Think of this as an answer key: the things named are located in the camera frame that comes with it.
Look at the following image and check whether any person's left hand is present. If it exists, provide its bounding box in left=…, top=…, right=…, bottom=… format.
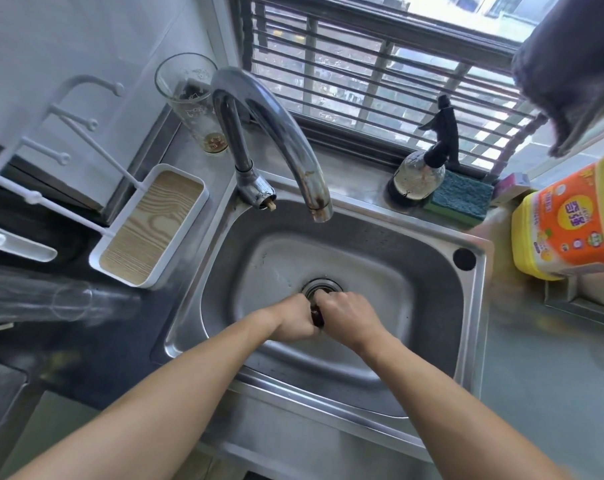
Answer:
left=263, top=293, right=316, bottom=344

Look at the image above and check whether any person's right hand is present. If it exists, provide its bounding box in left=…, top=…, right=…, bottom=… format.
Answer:
left=314, top=291, right=389, bottom=351

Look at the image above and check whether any person's right forearm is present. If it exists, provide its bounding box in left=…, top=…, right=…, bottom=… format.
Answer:
left=358, top=327, right=572, bottom=480

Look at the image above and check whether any person's left forearm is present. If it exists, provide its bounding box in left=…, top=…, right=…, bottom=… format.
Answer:
left=9, top=311, right=286, bottom=480

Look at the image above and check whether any stainless steel sink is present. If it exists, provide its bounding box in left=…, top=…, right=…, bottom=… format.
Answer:
left=164, top=170, right=495, bottom=464

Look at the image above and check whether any sink drain strainer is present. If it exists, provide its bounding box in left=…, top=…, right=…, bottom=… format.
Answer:
left=302, top=278, right=340, bottom=301

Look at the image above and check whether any green scouring sponge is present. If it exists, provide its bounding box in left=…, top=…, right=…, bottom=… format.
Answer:
left=424, top=170, right=493, bottom=229

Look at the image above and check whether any chrome faucet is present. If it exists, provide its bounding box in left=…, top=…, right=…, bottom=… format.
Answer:
left=210, top=66, right=333, bottom=224

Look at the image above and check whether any glass spray bottle black nozzle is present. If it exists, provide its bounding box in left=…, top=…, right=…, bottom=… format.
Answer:
left=392, top=94, right=461, bottom=203

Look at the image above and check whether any small purple box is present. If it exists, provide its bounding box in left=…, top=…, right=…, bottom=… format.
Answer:
left=491, top=172, right=532, bottom=208

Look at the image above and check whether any white rack with wooden tray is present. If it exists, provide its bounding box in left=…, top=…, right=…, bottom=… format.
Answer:
left=0, top=75, right=211, bottom=289

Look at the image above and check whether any clear drinking glass with print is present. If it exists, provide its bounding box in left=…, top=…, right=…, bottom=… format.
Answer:
left=154, top=53, right=230, bottom=155

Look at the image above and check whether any window with metal bars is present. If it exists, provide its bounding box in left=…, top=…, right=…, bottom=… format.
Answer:
left=232, top=0, right=565, bottom=181

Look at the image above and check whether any yellow detergent bottle orange label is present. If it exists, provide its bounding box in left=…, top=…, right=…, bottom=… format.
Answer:
left=511, top=149, right=604, bottom=281

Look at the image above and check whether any clear glass tumbler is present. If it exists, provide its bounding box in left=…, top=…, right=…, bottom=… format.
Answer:
left=0, top=262, right=143, bottom=331

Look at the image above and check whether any grey hanging cloth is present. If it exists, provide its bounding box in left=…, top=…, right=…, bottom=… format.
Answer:
left=511, top=0, right=604, bottom=158

